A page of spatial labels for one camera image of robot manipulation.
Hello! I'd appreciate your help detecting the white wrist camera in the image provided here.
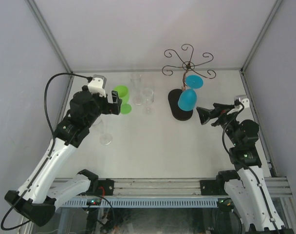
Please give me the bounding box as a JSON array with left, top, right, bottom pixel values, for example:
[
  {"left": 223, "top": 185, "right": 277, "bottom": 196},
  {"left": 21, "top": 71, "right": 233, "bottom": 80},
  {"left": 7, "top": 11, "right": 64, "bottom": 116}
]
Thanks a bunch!
[
  {"left": 88, "top": 75, "right": 107, "bottom": 97},
  {"left": 227, "top": 95, "right": 250, "bottom": 115}
]

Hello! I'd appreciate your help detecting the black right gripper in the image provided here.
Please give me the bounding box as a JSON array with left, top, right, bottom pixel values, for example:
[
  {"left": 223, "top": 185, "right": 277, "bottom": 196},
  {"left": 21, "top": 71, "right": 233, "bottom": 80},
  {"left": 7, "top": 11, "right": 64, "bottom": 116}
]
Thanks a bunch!
[{"left": 197, "top": 103, "right": 240, "bottom": 146}]

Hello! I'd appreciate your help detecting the green plastic wine glass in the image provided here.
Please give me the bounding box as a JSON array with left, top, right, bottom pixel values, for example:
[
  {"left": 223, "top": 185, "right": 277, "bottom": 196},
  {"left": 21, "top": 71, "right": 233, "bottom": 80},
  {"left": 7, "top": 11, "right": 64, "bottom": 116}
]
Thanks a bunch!
[{"left": 113, "top": 85, "right": 131, "bottom": 115}]

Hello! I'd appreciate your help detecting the clear tall champagne flute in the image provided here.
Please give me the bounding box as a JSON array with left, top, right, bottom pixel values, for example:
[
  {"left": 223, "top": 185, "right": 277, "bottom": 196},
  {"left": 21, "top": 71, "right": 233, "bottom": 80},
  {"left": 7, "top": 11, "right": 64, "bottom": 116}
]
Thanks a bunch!
[{"left": 130, "top": 73, "right": 143, "bottom": 105}]

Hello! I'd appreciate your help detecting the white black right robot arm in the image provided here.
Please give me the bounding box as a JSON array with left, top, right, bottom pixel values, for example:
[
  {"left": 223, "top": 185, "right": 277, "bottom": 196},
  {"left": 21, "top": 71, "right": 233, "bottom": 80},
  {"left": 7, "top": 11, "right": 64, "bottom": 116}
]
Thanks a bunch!
[{"left": 196, "top": 100, "right": 293, "bottom": 234}]

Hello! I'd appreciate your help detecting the metal wine glass rack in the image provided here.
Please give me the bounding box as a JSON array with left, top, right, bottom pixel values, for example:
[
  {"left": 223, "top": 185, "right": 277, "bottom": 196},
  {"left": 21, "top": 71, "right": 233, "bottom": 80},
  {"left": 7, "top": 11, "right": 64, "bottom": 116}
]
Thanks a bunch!
[{"left": 162, "top": 44, "right": 216, "bottom": 121}]

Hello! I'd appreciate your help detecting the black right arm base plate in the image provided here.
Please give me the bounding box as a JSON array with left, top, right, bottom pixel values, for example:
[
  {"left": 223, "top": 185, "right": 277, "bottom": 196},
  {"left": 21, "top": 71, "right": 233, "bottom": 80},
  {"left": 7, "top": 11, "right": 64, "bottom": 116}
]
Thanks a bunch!
[{"left": 200, "top": 179, "right": 227, "bottom": 196}]

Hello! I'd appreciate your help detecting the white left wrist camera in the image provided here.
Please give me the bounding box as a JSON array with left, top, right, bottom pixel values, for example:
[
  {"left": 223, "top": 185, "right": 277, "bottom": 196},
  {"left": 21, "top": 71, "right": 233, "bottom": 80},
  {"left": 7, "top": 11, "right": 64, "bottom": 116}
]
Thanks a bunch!
[{"left": 88, "top": 75, "right": 107, "bottom": 97}]

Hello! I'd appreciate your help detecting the black camera cable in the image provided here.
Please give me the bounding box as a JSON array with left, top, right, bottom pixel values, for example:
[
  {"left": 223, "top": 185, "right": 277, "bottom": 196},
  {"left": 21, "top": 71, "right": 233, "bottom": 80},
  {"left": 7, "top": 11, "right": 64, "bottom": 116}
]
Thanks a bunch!
[
  {"left": 222, "top": 102, "right": 278, "bottom": 227},
  {"left": 0, "top": 73, "right": 93, "bottom": 231}
]

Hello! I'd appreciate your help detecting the black left camera cable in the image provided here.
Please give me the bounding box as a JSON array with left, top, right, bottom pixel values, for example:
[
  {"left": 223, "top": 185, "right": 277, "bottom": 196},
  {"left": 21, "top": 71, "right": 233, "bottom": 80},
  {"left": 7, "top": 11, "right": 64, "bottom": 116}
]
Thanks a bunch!
[{"left": 0, "top": 73, "right": 93, "bottom": 231}]

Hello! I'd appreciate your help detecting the blue slotted cable duct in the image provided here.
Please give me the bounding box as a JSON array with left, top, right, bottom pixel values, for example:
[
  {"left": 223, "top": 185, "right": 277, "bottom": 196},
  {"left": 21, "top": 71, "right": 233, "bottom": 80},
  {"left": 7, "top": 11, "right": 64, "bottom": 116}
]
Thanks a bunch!
[{"left": 61, "top": 197, "right": 219, "bottom": 208}]

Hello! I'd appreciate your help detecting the clear flute glass front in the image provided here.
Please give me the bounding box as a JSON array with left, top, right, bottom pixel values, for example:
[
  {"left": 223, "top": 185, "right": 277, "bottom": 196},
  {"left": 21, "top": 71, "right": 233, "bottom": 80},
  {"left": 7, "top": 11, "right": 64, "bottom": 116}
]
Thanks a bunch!
[{"left": 93, "top": 117, "right": 112, "bottom": 145}]

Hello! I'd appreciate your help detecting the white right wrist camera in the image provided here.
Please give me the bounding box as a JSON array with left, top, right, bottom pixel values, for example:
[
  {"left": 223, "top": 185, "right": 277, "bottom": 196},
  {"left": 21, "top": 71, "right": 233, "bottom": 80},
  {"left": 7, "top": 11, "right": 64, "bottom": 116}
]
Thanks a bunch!
[{"left": 227, "top": 95, "right": 250, "bottom": 115}]

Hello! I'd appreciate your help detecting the blue plastic wine glass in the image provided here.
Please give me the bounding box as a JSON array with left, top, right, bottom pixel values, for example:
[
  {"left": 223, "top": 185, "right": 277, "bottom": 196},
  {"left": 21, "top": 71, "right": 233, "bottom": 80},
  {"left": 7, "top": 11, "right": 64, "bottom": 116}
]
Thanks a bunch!
[{"left": 178, "top": 75, "right": 204, "bottom": 112}]

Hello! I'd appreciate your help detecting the clear wine glass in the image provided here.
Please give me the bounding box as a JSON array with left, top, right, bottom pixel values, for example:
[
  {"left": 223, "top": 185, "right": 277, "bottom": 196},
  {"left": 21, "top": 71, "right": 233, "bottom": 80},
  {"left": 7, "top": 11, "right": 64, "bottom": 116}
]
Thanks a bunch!
[{"left": 142, "top": 88, "right": 154, "bottom": 115}]

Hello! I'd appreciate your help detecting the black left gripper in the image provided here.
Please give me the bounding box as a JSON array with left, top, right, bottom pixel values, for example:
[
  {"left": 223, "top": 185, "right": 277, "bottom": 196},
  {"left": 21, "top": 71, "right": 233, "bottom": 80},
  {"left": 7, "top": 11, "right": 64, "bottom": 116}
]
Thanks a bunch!
[{"left": 84, "top": 90, "right": 121, "bottom": 127}]

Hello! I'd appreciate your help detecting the black right camera cable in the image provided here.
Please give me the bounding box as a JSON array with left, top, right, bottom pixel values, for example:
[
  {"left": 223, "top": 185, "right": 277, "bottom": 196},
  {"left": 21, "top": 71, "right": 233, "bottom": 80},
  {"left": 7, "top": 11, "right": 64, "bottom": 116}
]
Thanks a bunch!
[{"left": 222, "top": 102, "right": 278, "bottom": 227}]

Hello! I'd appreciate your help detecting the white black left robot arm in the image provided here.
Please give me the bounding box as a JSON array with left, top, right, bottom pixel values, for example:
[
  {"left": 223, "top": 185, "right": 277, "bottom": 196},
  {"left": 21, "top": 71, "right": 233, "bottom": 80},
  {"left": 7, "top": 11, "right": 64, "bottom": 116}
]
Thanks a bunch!
[{"left": 4, "top": 85, "right": 122, "bottom": 227}]

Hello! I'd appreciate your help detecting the aluminium mounting rail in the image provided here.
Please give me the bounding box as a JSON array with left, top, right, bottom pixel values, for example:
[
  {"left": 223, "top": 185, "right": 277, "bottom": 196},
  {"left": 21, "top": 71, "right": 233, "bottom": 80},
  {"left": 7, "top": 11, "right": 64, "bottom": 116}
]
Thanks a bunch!
[{"left": 50, "top": 177, "right": 293, "bottom": 196}]

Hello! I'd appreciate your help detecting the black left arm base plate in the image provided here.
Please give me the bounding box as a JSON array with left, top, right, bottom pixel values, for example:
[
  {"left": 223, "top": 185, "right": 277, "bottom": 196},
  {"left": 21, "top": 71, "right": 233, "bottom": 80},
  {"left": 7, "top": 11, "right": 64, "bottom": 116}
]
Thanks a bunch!
[{"left": 86, "top": 178, "right": 114, "bottom": 196}]

